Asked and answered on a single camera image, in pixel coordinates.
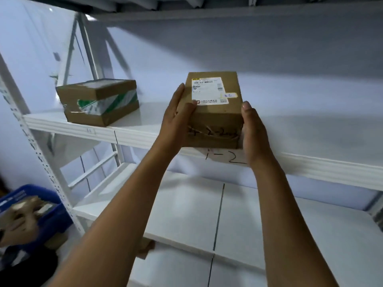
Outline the person's left hand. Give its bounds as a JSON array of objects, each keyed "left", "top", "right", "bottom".
[{"left": 155, "top": 83, "right": 199, "bottom": 159}]

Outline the person's right hand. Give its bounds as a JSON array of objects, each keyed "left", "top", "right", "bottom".
[{"left": 240, "top": 100, "right": 277, "bottom": 170}]

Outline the handwritten cardboard box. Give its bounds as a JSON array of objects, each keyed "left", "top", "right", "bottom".
[{"left": 181, "top": 71, "right": 244, "bottom": 149}]

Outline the white shelf with thin edge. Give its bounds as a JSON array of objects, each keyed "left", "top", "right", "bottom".
[{"left": 71, "top": 163, "right": 383, "bottom": 287}]

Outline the green-taped cardboard box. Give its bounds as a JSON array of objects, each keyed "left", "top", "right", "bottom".
[{"left": 55, "top": 79, "right": 140, "bottom": 128}]

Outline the person's right forearm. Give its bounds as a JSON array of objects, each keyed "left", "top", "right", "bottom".
[{"left": 247, "top": 157, "right": 340, "bottom": 287}]

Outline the person's left forearm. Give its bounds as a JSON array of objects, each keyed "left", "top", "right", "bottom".
[{"left": 49, "top": 145, "right": 181, "bottom": 287}]

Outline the flat cardboard piece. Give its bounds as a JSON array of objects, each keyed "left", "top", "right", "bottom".
[{"left": 136, "top": 237, "right": 156, "bottom": 261}]

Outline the white perforated shelf upright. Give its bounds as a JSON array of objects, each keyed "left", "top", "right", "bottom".
[{"left": 0, "top": 53, "right": 88, "bottom": 237}]

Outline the white base shelf board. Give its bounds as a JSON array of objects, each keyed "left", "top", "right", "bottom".
[{"left": 128, "top": 253, "right": 265, "bottom": 287}]

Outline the blue plastic basket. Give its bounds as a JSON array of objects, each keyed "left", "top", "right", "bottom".
[{"left": 0, "top": 184, "right": 74, "bottom": 255}]

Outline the pile of small brown parcels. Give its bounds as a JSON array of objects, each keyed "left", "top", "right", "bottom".
[{"left": 0, "top": 195, "right": 61, "bottom": 249}]

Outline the black bag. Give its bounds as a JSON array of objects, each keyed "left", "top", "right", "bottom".
[{"left": 0, "top": 245, "right": 59, "bottom": 287}]

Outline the white rear shelf frame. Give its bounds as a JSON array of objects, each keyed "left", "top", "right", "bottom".
[{"left": 58, "top": 12, "right": 132, "bottom": 189}]

